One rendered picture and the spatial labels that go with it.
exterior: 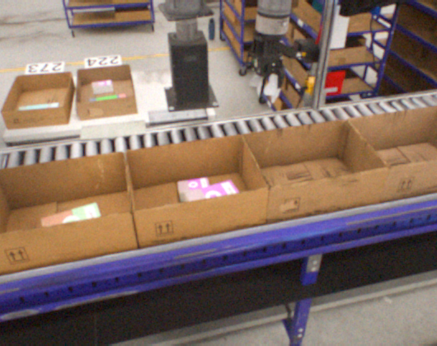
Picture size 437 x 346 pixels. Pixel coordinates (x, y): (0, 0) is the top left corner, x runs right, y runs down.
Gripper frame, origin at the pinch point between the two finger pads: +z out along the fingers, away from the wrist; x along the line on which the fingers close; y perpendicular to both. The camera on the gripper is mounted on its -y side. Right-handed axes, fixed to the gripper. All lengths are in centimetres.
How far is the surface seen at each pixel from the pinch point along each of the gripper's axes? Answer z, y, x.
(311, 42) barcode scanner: 6, -67, -42
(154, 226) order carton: 27, 46, 7
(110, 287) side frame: 46, 59, 4
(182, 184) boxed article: 29.8, 26.2, -8.6
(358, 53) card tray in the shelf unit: 29, -135, -60
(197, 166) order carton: 28.0, 17.4, -12.6
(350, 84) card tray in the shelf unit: 49, -135, -60
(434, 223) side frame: 39, -41, 48
